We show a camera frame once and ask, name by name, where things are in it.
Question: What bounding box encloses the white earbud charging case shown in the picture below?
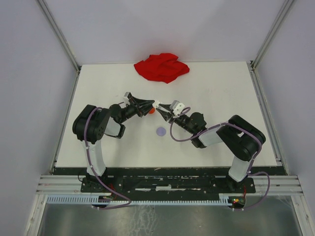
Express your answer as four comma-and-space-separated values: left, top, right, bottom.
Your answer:
152, 100, 161, 109

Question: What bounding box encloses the aluminium front frame rail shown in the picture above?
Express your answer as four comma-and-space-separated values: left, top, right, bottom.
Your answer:
36, 175, 304, 196

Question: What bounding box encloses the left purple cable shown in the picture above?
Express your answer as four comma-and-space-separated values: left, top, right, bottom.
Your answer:
83, 102, 132, 210

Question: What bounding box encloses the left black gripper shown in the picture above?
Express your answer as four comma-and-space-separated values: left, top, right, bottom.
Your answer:
119, 96, 156, 123

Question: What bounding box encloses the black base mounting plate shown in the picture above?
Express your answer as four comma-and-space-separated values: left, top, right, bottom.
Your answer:
52, 167, 287, 200

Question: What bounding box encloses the left aluminium frame post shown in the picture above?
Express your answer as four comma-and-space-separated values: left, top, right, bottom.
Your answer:
35, 0, 82, 72

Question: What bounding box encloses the aluminium frame post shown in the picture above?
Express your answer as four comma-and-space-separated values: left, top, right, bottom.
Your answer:
250, 0, 296, 72
35, 0, 82, 72

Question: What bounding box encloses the white slotted cable duct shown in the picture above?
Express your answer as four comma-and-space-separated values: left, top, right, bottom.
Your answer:
46, 194, 232, 206

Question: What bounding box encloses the purple earbud charging case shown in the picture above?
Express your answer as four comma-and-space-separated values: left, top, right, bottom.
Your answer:
156, 127, 166, 137

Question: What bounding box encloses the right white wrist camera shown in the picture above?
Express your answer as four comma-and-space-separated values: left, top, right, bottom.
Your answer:
170, 100, 185, 117

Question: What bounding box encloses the red crumpled cloth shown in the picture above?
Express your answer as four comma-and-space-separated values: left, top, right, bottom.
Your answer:
134, 53, 190, 84

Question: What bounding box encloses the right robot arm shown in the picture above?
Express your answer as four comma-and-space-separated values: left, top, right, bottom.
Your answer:
154, 100, 266, 192

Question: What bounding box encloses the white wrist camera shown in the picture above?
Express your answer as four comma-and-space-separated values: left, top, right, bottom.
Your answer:
170, 100, 185, 117
123, 92, 131, 104

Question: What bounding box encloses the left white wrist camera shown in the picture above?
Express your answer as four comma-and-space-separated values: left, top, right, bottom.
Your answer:
123, 92, 131, 104

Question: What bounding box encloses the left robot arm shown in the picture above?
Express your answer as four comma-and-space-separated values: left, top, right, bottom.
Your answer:
72, 92, 155, 192

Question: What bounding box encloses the right aluminium frame post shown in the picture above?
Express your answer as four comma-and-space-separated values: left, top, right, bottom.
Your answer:
250, 0, 296, 72

